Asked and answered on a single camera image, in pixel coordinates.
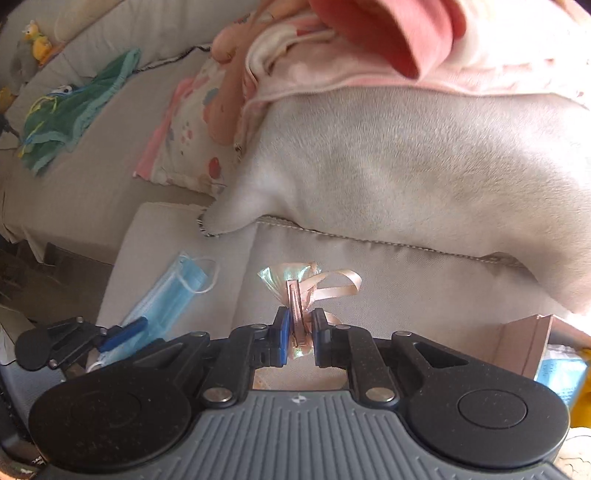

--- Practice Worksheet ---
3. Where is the iridescent ribboned gift bag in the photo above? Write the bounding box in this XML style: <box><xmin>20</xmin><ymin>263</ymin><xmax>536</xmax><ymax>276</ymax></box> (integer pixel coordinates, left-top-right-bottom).
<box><xmin>257</xmin><ymin>262</ymin><xmax>363</xmax><ymax>359</ymax></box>

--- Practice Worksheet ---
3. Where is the blue surgical face mask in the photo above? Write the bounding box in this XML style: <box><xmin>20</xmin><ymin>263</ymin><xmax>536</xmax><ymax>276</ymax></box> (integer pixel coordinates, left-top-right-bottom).
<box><xmin>86</xmin><ymin>252</ymin><xmax>219</xmax><ymax>372</ymax></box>

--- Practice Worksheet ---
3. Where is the pink cardboard box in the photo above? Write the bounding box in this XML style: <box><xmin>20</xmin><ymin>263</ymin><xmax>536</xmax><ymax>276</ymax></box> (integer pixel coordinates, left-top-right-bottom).
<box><xmin>475</xmin><ymin>314</ymin><xmax>590</xmax><ymax>409</ymax></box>

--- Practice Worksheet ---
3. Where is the floral pink pillow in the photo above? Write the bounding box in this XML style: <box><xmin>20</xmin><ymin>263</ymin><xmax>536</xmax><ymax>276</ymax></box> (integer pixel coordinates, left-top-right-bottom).
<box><xmin>133</xmin><ymin>59</ymin><xmax>238</xmax><ymax>198</ymax></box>

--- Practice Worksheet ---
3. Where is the green cloth on sofa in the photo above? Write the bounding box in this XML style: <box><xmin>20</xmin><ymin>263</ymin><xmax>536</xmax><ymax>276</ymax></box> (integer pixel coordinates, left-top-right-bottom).
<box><xmin>18</xmin><ymin>48</ymin><xmax>141</xmax><ymax>175</ymax></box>

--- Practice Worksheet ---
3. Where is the beige cushion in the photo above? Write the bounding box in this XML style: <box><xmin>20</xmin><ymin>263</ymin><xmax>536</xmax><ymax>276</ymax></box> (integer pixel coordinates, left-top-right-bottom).
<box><xmin>202</xmin><ymin>87</ymin><xmax>590</xmax><ymax>313</ymax></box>

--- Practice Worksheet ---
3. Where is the yellow plush toy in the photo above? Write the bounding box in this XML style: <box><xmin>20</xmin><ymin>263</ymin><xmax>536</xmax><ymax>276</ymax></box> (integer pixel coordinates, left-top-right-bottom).
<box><xmin>23</xmin><ymin>20</ymin><xmax>59</xmax><ymax>67</ymax></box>

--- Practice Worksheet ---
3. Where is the pink folded blankets pile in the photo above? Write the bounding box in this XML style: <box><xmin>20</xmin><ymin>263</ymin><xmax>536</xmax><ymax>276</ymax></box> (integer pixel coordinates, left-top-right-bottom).
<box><xmin>209</xmin><ymin>0</ymin><xmax>591</xmax><ymax>167</ymax></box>

